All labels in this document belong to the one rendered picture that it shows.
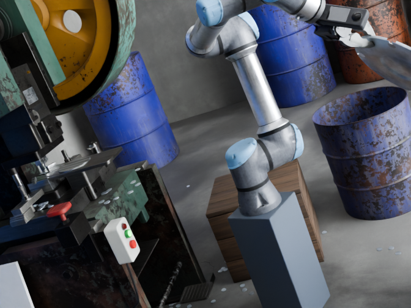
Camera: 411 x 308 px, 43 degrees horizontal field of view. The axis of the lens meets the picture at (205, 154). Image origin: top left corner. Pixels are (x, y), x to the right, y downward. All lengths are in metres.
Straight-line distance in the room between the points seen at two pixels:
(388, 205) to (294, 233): 0.67
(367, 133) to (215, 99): 3.13
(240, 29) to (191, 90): 3.54
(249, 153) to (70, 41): 0.91
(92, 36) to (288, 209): 1.03
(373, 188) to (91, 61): 1.29
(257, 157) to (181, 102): 3.63
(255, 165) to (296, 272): 0.41
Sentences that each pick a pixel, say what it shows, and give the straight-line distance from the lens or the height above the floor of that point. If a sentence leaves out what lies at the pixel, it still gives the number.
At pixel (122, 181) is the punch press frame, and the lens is 2.01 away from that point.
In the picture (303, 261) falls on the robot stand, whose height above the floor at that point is 0.22.
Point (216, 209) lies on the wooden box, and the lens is 2.18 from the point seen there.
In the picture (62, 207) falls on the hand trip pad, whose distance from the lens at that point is 1.63.
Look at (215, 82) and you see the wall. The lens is 5.18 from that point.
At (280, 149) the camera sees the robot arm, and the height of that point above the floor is 0.63.
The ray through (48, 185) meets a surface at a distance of 1.96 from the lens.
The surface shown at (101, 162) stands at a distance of 1.84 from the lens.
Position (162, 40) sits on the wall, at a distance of 5.22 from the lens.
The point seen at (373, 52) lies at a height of 0.88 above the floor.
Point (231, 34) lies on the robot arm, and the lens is 1.74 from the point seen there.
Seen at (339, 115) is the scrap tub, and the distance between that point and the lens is 2.62.
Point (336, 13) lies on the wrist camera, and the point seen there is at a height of 1.03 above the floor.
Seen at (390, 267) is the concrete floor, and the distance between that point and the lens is 2.15.
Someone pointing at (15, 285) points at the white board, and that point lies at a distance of 1.96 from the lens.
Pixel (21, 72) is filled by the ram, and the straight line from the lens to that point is 1.95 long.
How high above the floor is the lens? 1.23
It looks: 18 degrees down
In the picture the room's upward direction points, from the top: 22 degrees counter-clockwise
